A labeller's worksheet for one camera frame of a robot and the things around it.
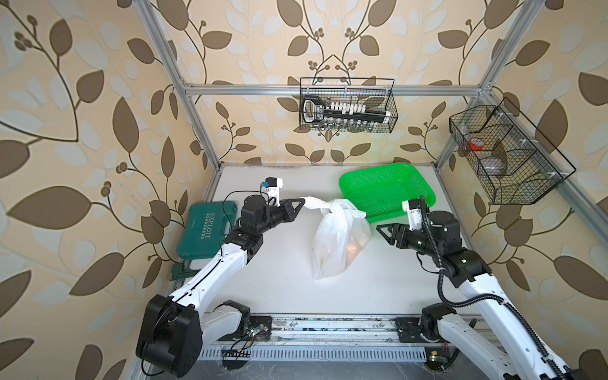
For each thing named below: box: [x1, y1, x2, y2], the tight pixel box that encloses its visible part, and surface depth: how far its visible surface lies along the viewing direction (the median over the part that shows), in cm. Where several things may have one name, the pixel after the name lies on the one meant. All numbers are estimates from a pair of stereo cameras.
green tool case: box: [177, 201, 238, 260], surface depth 96 cm
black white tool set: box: [301, 95, 392, 124], surface depth 84 cm
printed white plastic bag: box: [300, 196, 372, 281], surface depth 79 cm
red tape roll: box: [468, 137, 485, 152], surface depth 84 cm
